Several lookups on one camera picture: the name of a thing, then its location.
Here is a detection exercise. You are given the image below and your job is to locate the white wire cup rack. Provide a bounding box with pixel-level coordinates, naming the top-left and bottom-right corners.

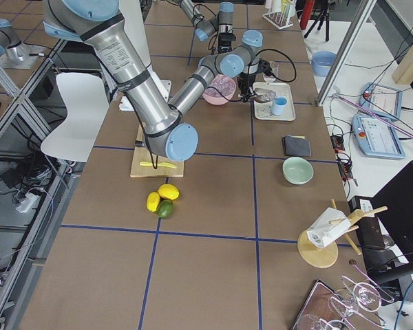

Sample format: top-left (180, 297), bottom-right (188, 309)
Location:
top-left (262, 0), bottom-right (296, 30)

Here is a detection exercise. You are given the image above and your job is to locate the clear ice cubes pile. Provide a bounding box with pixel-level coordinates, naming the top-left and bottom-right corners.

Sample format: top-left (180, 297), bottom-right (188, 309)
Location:
top-left (206, 75), bottom-right (236, 98)

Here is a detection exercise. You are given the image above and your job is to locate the blue bowl on side table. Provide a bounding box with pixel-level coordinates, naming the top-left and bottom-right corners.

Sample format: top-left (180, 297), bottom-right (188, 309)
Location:
top-left (311, 51), bottom-right (337, 77)

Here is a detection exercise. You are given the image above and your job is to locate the clear wine glass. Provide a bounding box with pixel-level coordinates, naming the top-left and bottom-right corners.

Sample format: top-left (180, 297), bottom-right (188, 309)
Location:
top-left (263, 61), bottom-right (279, 85)

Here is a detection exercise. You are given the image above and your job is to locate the wooden cup tree stand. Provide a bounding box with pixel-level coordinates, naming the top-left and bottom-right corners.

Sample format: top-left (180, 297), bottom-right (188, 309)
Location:
top-left (297, 199), bottom-right (388, 268)

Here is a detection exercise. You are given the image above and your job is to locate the black tripod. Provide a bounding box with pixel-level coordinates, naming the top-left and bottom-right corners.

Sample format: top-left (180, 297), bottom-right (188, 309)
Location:
top-left (304, 1), bottom-right (330, 42)

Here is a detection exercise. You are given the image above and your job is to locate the green lime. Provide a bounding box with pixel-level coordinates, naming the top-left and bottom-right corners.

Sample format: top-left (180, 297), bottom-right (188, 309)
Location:
top-left (156, 199), bottom-right (173, 219)

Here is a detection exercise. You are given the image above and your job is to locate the blue plastic cup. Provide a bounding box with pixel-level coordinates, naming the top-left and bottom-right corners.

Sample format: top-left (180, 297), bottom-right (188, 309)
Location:
top-left (271, 96), bottom-right (288, 116)

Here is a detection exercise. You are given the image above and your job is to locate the yellow lemon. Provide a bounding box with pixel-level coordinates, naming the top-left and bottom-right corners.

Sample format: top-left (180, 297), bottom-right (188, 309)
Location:
top-left (158, 184), bottom-right (180, 200)
top-left (146, 192), bottom-right (161, 212)

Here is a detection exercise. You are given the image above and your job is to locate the teach pendant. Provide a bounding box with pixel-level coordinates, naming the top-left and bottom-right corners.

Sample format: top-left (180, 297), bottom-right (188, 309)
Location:
top-left (352, 114), bottom-right (405, 160)
top-left (359, 82), bottom-right (403, 121)

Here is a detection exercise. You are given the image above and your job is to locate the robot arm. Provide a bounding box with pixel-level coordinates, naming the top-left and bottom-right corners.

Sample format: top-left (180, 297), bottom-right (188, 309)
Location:
top-left (43, 1), bottom-right (263, 162)
top-left (168, 1), bottom-right (236, 54)

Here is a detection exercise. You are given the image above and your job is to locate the cream bear tray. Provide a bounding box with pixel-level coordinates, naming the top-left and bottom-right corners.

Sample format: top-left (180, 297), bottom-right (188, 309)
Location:
top-left (253, 82), bottom-right (295, 121)

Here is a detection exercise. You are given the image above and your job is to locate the white chair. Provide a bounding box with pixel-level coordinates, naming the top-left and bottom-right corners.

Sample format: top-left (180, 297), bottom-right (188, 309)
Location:
top-left (41, 72), bottom-right (109, 162)

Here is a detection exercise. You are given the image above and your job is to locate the aluminium frame post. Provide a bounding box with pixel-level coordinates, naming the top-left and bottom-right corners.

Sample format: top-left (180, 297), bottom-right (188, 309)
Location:
top-left (316, 0), bottom-right (377, 107)

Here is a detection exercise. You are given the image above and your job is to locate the yellow plastic knife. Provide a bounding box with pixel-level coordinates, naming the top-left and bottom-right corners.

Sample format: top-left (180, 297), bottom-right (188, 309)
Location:
top-left (139, 162), bottom-right (177, 169)

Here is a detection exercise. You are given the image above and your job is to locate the red cylinder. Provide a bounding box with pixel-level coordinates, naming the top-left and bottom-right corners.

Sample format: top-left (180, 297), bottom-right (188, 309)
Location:
top-left (299, 0), bottom-right (315, 30)

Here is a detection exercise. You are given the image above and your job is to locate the hanging wine glasses rack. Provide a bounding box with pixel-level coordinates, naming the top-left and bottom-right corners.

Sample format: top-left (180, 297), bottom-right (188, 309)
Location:
top-left (291, 259), bottom-right (394, 329)

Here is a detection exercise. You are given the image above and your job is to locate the black monitor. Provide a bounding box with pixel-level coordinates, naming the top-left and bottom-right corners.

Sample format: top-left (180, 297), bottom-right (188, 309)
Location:
top-left (349, 160), bottom-right (413, 284)

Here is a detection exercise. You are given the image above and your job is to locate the near teach pendant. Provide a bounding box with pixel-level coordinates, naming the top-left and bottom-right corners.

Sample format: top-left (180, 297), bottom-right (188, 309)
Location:
top-left (352, 114), bottom-right (405, 160)

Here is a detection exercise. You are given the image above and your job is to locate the pink bowl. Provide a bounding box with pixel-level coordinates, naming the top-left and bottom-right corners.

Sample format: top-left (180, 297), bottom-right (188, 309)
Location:
top-left (202, 74), bottom-right (237, 105)

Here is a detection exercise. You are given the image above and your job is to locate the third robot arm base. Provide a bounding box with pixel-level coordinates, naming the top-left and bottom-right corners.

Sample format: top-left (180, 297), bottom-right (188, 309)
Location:
top-left (0, 19), bottom-right (38, 69)

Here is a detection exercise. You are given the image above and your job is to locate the green ceramic bowl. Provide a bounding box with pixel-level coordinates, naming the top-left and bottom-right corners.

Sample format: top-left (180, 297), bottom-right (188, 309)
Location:
top-left (282, 157), bottom-right (314, 185)

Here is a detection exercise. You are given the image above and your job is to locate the white power strip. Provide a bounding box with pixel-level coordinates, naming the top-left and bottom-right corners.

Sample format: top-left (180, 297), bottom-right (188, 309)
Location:
top-left (15, 192), bottom-right (40, 213)

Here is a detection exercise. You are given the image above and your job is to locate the metal ice scoop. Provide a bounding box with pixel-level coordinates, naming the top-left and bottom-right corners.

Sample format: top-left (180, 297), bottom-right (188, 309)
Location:
top-left (242, 88), bottom-right (277, 104)

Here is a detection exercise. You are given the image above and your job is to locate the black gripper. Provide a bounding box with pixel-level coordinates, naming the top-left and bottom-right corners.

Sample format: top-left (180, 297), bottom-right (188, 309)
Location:
top-left (218, 32), bottom-right (236, 52)
top-left (239, 58), bottom-right (269, 102)

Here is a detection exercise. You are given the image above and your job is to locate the wooden cutting board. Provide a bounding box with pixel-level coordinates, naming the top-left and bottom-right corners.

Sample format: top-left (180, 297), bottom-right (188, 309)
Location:
top-left (130, 127), bottom-right (184, 178)

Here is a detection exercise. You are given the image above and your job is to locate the white carton on stand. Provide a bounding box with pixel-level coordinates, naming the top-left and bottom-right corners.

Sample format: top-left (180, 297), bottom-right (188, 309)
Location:
top-left (306, 208), bottom-right (350, 248)

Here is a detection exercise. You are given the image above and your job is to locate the far teach pendant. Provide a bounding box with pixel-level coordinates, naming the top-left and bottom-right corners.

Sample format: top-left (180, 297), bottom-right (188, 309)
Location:
top-left (359, 82), bottom-right (403, 121)

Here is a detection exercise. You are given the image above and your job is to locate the dark grey folded cloth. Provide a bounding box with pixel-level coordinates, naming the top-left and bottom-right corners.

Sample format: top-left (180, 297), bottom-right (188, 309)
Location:
top-left (282, 135), bottom-right (312, 157)

